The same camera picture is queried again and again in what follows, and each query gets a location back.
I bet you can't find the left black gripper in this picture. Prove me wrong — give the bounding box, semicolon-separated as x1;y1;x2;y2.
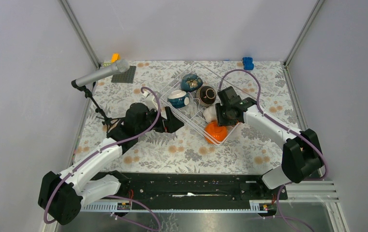
136;106;184;135

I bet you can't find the white flower-shaped bowl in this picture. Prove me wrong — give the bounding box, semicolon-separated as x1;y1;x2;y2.
203;105;217;123

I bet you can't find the orange bowl white inside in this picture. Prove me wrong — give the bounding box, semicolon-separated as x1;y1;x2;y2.
205;121;228;144

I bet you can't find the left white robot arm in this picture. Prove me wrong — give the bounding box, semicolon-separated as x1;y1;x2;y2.
38;103;184;225

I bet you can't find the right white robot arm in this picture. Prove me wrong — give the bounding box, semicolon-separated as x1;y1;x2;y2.
215;87;324;199

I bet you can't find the teal square ceramic cup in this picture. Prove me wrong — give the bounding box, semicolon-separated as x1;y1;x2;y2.
167;90;191;109

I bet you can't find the black bowl patterned rim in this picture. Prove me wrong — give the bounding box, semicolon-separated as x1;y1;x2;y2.
196;85;217;107

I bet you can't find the floral table mat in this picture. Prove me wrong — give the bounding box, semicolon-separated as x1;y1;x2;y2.
93;60;298;174

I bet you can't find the dark blue floral bowl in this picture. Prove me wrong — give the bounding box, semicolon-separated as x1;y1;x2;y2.
180;73;204;92

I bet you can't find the blue toy brick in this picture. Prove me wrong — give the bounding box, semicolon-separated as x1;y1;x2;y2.
242;57;254;71

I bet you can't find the grey lego baseplate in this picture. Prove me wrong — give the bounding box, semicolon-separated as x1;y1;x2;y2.
111;66;136;84

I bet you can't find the silver microphone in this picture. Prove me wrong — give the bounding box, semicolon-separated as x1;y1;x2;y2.
71;59;130;89

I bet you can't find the yellow toy brick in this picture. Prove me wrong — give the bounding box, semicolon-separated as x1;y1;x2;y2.
111;53;120;63

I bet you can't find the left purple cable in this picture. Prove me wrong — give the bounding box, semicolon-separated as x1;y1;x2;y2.
43;86;162;231

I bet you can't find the purple cable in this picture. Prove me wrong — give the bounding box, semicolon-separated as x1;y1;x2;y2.
43;86;162;231
218;69;329;232

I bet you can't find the white wire dish rack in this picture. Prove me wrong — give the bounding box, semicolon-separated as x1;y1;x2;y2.
159;62;238;146

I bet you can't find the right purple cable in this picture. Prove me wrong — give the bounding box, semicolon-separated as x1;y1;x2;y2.
218;69;329;232

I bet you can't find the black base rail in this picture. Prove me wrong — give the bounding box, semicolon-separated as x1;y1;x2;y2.
92;171;288;211

